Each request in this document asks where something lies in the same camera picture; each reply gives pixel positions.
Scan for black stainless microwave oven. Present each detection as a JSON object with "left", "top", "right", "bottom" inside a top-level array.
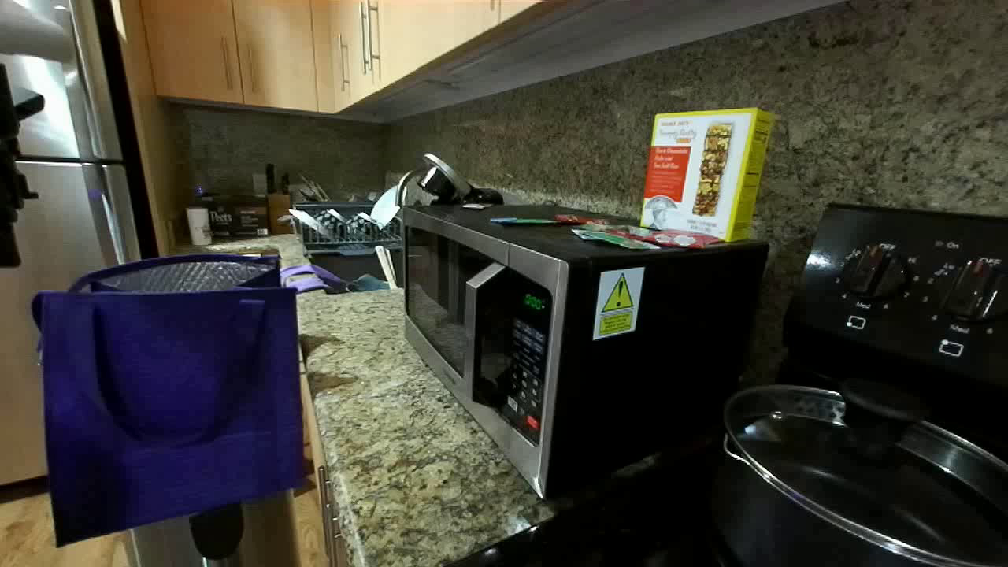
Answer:
[{"left": 403, "top": 204, "right": 769, "bottom": 498}]

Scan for blue insulated tote bag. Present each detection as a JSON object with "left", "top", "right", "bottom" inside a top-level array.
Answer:
[{"left": 33, "top": 252, "right": 301, "bottom": 545}]

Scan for green white sauce packet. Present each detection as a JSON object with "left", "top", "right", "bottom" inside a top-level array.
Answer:
[{"left": 570, "top": 225, "right": 659, "bottom": 252}]

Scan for red sauce packet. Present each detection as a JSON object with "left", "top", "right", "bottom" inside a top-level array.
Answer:
[{"left": 628, "top": 225, "right": 726, "bottom": 248}]

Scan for dish rack with dishes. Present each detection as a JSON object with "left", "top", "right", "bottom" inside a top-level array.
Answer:
[{"left": 290, "top": 200, "right": 401, "bottom": 256}]

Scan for yellow food box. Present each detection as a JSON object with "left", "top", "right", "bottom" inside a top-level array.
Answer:
[{"left": 641, "top": 108, "right": 775, "bottom": 241}]

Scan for wooden upper cabinets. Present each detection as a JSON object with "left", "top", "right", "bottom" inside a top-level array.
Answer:
[{"left": 110, "top": 0, "right": 839, "bottom": 123}]

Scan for black pot with glass lid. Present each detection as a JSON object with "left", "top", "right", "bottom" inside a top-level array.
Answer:
[{"left": 713, "top": 384, "right": 1008, "bottom": 567}]

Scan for stainless steel refrigerator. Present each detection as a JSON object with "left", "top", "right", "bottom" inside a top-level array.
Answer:
[{"left": 0, "top": 0, "right": 159, "bottom": 484}]

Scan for black stove control panel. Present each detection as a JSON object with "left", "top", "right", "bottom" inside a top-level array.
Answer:
[{"left": 783, "top": 204, "right": 1008, "bottom": 386}]

